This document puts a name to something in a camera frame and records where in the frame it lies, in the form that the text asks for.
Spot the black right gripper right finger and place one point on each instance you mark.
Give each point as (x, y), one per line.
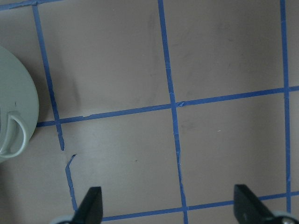
(248, 209)

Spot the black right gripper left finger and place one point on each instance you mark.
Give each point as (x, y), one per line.
(90, 210)

